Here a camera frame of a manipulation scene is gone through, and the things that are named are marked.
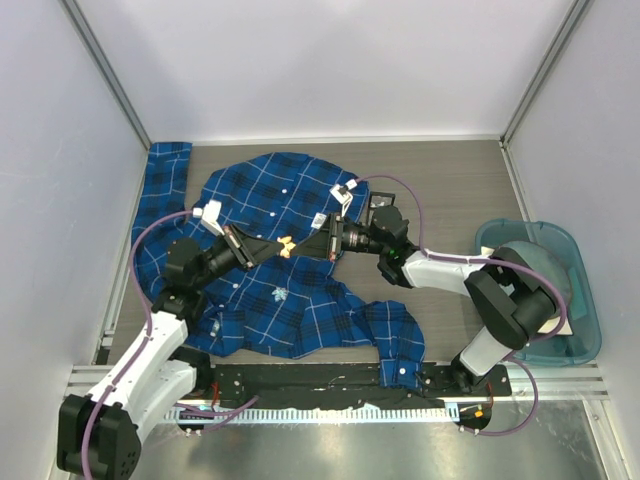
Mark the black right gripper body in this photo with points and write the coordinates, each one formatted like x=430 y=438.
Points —
x=357 y=239

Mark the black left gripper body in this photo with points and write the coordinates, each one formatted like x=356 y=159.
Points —
x=222 y=260

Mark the orange leaf brooch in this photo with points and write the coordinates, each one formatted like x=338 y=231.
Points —
x=287 y=246

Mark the blue plaid shirt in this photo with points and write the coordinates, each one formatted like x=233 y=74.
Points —
x=285 y=307

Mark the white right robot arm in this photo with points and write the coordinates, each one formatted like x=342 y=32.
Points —
x=515 y=290

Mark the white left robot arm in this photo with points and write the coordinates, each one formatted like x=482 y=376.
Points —
x=101 y=433

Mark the silver blue leaf brooch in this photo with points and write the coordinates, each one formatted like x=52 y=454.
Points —
x=279 y=294

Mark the round blue plate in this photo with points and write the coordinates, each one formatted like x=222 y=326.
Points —
x=542 y=261

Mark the black square frame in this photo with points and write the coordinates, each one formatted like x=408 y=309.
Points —
x=377 y=200

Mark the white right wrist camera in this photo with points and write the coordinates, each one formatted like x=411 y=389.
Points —
x=343 y=194

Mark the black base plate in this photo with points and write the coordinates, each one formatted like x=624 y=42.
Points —
x=339 y=386

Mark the white slotted cable duct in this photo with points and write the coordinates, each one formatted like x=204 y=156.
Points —
x=366 y=414

